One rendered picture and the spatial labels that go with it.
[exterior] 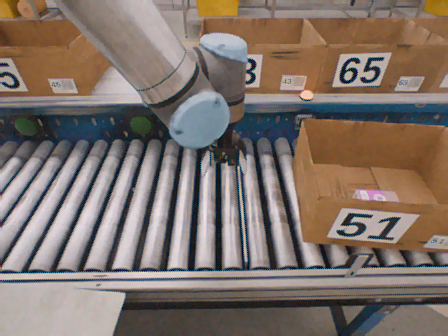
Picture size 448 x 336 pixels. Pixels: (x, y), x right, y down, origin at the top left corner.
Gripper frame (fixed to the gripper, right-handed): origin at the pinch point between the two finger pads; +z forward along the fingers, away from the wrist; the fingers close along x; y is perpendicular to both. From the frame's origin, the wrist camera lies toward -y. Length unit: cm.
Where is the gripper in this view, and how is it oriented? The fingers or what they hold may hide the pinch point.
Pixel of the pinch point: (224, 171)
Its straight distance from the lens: 77.9
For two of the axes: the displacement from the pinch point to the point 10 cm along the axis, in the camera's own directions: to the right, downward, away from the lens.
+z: 0.0, 7.3, 6.9
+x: 10.0, -0.1, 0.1
